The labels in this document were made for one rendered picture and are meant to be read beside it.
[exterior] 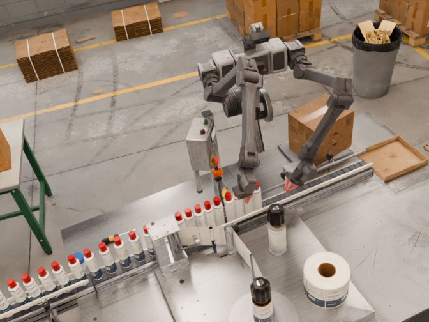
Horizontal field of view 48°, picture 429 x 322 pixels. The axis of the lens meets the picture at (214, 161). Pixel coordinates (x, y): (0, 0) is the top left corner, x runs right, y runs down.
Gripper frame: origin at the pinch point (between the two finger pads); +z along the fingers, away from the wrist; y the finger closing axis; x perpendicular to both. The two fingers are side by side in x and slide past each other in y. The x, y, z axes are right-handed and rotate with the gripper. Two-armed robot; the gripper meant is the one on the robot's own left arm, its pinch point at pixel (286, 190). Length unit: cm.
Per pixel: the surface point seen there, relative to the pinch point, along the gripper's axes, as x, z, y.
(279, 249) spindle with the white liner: -16.0, 15.9, 31.5
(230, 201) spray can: -32.9, 13.1, 1.5
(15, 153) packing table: -97, 98, -145
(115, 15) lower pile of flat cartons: 49, 44, -466
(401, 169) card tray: 61, -37, 10
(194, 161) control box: -62, -1, -3
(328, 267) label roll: -12, 4, 56
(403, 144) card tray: 72, -47, -7
